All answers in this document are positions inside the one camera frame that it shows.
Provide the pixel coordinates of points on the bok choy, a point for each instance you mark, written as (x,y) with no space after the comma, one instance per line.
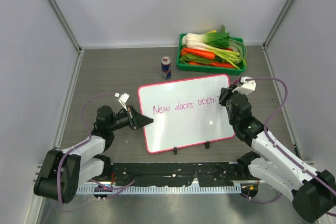
(219,39)

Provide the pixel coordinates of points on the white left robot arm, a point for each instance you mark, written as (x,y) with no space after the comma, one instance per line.
(63,171)

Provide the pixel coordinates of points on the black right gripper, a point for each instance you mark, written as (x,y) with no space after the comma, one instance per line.
(226,93)

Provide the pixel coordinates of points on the red bull can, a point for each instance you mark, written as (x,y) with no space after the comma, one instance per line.
(166,67)

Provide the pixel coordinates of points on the pink framed whiteboard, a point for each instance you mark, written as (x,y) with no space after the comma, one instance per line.
(185,113)

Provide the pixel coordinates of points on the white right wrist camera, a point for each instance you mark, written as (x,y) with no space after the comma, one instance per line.
(246,86)

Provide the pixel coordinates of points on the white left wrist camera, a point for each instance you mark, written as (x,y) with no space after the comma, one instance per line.
(122,99)

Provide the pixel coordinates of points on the left aluminium frame post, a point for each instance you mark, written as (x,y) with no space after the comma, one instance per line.
(57,11)

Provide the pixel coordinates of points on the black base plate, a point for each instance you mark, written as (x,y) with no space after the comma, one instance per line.
(208,174)

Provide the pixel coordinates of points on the green onion bunch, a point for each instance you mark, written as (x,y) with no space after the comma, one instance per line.
(235,54)

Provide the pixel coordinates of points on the aluminium frame post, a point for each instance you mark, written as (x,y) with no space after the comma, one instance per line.
(279,20)
(57,11)

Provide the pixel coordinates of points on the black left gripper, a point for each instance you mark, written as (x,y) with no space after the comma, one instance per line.
(135,119)

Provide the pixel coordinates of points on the green plastic tray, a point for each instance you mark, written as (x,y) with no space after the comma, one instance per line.
(207,69)

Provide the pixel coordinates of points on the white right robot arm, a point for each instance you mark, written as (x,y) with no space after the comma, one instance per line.
(311,192)

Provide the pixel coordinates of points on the white slotted cable duct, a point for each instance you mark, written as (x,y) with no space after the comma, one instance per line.
(88,189)

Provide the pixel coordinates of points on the orange carrot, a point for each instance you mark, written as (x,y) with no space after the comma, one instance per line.
(201,53)

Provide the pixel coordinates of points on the right aluminium frame post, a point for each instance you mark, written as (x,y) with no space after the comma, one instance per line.
(279,20)

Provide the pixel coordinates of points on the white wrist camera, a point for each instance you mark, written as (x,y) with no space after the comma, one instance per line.
(246,86)
(122,99)

